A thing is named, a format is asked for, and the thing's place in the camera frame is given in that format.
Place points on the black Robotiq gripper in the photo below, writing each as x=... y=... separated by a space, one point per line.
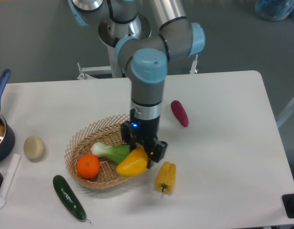
x=144 y=132

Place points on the yellow mango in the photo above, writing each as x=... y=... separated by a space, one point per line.
x=134 y=164

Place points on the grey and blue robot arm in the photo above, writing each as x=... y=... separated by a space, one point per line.
x=142 y=58

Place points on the woven wicker basket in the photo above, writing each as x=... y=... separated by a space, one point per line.
x=106 y=131

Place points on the green bok choy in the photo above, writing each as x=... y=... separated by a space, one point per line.
x=116 y=154

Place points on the purple sweet potato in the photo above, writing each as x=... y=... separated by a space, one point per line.
x=180 y=113

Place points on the yellow bell pepper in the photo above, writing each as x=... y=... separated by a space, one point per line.
x=166 y=178

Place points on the orange tangerine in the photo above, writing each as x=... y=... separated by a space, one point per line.
x=88 y=166

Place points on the dark green cucumber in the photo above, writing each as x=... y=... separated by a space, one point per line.
x=68 y=198

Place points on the beige round potato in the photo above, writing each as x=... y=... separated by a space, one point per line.
x=33 y=147

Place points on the white plastic utensil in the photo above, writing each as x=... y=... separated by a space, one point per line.
x=8 y=179

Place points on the black device at right edge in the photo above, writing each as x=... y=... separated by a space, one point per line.
x=288 y=201

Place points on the blue plastic bag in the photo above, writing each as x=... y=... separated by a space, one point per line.
x=273 y=10

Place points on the blue saucepan with handle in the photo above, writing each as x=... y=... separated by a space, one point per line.
x=7 y=136

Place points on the white frame at right edge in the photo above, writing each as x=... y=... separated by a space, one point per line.
x=285 y=114

